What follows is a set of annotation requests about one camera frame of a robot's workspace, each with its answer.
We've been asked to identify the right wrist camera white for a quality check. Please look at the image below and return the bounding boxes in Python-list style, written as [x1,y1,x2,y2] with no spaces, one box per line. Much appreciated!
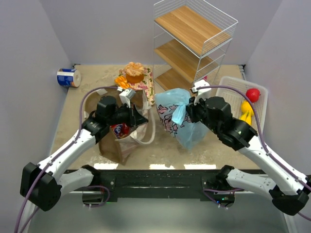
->
[191,79,211,105]

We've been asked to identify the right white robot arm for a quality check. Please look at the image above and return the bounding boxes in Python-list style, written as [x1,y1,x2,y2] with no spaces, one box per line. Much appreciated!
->
[186,97,311,216]

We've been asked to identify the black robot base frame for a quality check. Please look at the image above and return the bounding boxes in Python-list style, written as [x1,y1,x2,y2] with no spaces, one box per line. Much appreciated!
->
[59,166,250,204]

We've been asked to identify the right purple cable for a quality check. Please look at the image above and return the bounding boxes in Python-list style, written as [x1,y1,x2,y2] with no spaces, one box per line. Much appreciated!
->
[194,85,311,221]

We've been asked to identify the blue plastic bag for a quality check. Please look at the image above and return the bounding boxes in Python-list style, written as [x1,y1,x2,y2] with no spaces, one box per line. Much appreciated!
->
[155,88,209,150]

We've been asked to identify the brown paper grocery bag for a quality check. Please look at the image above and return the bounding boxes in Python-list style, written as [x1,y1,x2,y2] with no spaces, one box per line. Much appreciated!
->
[82,86,156,165]

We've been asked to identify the red apple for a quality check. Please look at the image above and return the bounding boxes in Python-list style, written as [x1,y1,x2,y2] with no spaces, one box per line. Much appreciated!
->
[246,88,260,103]

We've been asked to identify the purple cable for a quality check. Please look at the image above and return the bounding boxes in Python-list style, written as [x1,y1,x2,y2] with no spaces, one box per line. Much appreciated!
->
[14,85,123,233]
[194,85,311,221]

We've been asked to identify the white plastic fruit basket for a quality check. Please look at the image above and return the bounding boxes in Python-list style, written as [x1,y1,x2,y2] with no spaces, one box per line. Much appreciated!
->
[216,76,268,131]

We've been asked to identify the blue white paper roll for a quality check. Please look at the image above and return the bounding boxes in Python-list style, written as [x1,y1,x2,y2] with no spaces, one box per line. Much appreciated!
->
[56,68,81,88]

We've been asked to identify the white wire wooden shelf rack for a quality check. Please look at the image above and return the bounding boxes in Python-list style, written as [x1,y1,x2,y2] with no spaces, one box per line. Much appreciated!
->
[153,0,239,91]

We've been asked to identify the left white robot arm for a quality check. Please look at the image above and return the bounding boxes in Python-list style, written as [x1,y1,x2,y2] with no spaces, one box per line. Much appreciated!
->
[20,96,150,211]

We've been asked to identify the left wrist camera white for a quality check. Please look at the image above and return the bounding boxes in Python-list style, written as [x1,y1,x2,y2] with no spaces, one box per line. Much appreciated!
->
[119,88,136,108]

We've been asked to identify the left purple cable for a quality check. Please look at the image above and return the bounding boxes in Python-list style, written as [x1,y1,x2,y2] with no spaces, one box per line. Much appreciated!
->
[14,85,123,233]

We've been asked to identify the peeled orange on cup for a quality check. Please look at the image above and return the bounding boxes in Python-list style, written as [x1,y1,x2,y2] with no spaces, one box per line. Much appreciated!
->
[124,62,144,84]

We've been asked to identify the yellow banana bunch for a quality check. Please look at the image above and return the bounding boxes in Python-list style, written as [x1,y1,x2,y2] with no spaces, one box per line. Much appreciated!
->
[240,110,254,126]

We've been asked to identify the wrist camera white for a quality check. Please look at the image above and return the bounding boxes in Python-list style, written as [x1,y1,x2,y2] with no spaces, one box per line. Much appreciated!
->
[119,88,136,108]
[191,79,211,105]

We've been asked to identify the floral pattern tray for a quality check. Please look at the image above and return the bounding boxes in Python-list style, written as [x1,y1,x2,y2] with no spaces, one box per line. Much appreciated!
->
[119,68,155,105]

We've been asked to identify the red snack packet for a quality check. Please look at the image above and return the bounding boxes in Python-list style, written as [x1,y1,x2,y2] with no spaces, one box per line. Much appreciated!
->
[110,123,130,139]

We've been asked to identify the yellow lemon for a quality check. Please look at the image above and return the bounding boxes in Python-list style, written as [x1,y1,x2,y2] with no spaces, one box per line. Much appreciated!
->
[241,100,254,114]

